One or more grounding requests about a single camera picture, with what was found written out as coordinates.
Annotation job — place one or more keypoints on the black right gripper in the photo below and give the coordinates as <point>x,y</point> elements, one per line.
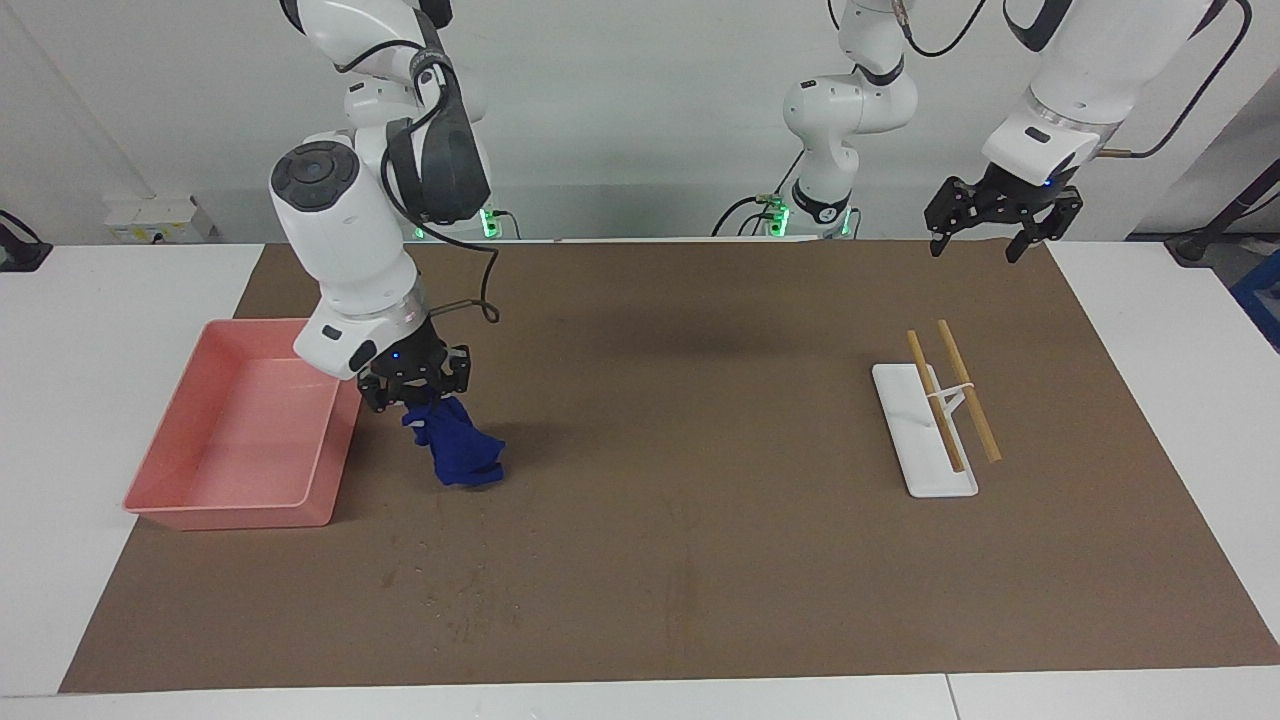
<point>412,358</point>

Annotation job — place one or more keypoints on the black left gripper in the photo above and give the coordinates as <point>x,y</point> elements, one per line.
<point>1020,198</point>

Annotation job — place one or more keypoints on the blue towel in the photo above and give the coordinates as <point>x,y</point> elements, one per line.
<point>460,450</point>

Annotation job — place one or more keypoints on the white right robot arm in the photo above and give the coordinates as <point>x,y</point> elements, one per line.
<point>350,240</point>

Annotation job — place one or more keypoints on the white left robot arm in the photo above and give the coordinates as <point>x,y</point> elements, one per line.
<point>1090,60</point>

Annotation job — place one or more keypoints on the wooden rod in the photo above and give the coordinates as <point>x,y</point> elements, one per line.
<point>935,400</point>
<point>970,392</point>

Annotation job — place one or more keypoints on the pink plastic bin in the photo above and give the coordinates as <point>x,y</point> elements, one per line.
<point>240,440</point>

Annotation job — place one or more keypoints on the black stand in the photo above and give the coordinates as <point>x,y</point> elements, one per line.
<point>1190,248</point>

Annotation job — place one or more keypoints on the white rack tray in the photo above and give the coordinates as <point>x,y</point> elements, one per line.
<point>915,440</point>

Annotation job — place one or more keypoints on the blue crate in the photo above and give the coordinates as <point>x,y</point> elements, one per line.
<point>1262,300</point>

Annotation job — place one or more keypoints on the brown table mat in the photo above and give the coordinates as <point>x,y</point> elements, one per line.
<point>700,500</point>

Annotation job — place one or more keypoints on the white wall socket box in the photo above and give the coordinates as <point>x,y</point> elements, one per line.
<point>150,220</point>

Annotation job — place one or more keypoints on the black clamp mount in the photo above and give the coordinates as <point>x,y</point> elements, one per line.
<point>20,255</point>

